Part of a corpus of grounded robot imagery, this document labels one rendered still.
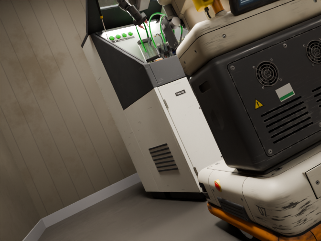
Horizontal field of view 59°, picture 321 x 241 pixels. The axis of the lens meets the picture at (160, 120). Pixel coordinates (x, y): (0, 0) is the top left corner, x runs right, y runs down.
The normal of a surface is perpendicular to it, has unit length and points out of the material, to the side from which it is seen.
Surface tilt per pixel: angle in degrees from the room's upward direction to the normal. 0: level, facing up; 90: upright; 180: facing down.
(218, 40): 90
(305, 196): 90
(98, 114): 90
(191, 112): 90
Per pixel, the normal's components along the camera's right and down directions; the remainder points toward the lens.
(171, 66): 0.45, -0.21
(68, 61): 0.22, -0.11
